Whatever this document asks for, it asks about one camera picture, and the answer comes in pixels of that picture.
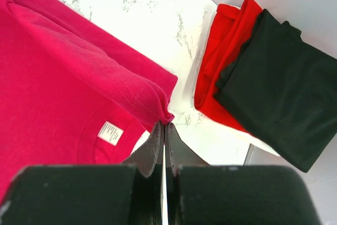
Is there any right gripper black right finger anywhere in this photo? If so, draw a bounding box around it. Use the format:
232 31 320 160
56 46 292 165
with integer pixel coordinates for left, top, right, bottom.
164 123 209 225

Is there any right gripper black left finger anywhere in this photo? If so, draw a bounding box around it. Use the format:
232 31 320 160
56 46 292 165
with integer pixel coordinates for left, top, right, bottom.
123 121 164 224

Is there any crimson red t shirt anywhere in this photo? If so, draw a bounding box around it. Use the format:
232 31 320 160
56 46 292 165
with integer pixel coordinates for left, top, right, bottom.
1 0 177 194

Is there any folded black t shirt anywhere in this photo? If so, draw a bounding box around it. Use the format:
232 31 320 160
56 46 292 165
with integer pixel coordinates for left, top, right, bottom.
214 10 336 172

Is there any folded red t shirt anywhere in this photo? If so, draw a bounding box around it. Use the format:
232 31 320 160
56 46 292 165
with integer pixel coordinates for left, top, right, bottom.
194 0 262 132

